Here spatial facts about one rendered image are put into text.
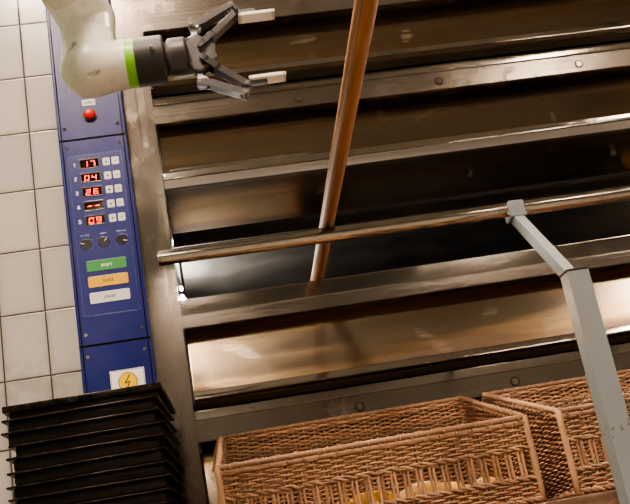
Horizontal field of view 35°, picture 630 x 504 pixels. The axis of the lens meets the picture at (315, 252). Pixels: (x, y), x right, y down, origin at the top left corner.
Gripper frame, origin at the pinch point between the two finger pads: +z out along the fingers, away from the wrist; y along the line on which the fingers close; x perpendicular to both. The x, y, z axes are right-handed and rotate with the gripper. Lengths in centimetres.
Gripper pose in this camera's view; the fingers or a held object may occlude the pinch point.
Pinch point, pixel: (274, 45)
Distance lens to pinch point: 192.7
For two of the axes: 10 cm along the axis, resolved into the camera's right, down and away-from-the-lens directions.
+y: 1.7, 9.3, -3.2
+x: 0.5, -3.3, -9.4
